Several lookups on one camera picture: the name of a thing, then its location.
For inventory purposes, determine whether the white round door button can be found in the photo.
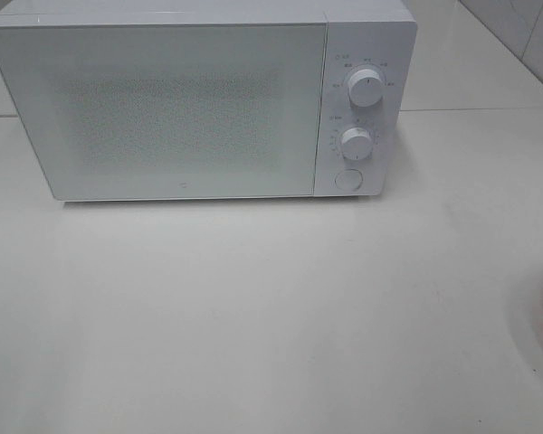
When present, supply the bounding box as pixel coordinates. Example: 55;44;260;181
335;169;363;192

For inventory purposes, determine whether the white microwave door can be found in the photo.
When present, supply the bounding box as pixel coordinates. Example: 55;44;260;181
0;24;325;201

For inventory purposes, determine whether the white lower timer knob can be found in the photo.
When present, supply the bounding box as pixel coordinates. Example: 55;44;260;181
340;127;374;161

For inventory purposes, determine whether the white upper power knob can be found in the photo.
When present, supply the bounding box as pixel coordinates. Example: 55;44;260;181
347;65;385;108

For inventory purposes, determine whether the white microwave oven body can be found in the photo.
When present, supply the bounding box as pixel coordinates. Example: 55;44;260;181
0;1;417;201

